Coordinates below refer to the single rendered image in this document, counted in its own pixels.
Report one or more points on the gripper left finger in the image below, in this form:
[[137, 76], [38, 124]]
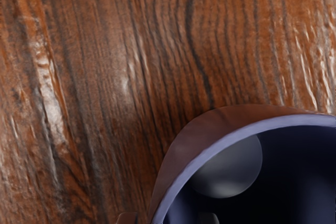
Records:
[[127, 219]]

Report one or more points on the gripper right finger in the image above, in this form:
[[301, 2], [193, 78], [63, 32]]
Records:
[[208, 219]]

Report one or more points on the dark blue cup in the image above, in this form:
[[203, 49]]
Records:
[[288, 182]]

